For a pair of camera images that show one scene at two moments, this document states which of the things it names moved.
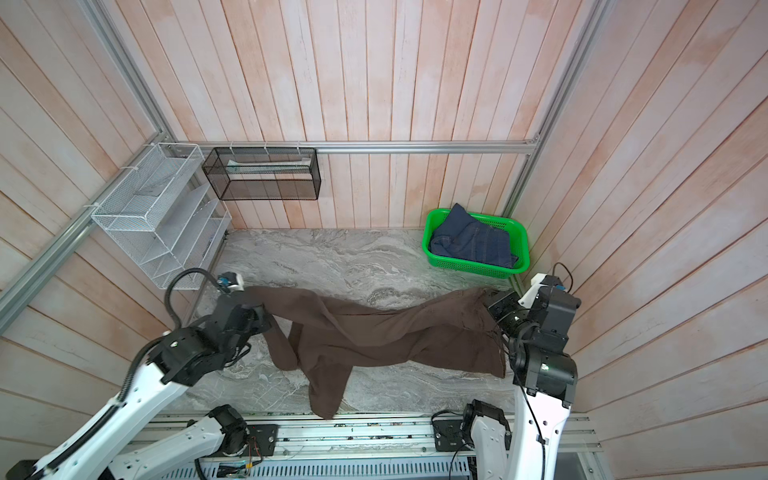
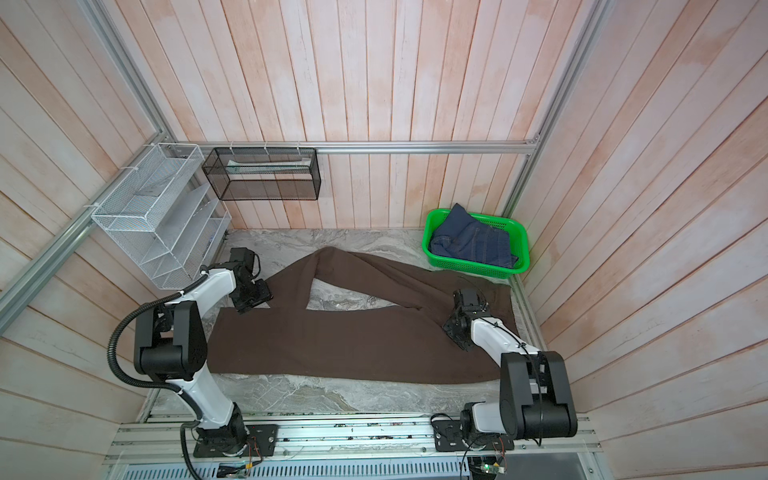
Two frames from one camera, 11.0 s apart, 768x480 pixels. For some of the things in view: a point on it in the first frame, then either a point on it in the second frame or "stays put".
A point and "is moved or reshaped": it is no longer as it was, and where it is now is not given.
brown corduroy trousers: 333,336 is moved or reshaped
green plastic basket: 518,245 stays put
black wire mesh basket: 264,173 stays put
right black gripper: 508,300 -> 448,327
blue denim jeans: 460,235 stays put
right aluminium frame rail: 573,70 stays put
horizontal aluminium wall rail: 526,144 stays put
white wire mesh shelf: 167,211 stays put
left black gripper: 263,321 -> 265,294
